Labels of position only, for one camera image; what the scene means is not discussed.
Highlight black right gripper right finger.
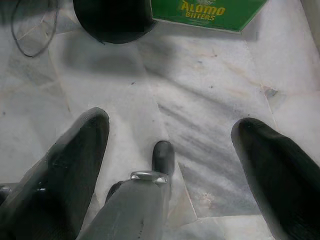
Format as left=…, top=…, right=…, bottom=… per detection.
left=230, top=117, right=320, bottom=240

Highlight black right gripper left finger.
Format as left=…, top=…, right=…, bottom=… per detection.
left=0, top=107, right=111, bottom=240

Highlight black robot foot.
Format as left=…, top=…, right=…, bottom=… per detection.
left=151, top=140, right=176, bottom=176

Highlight black round object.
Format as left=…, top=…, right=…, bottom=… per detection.
left=73, top=0, right=157, bottom=45

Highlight green Alomo Bitters carton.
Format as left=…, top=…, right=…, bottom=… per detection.
left=151, top=0, right=270, bottom=32

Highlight thin black floor cable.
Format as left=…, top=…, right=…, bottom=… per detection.
left=11, top=0, right=61, bottom=57

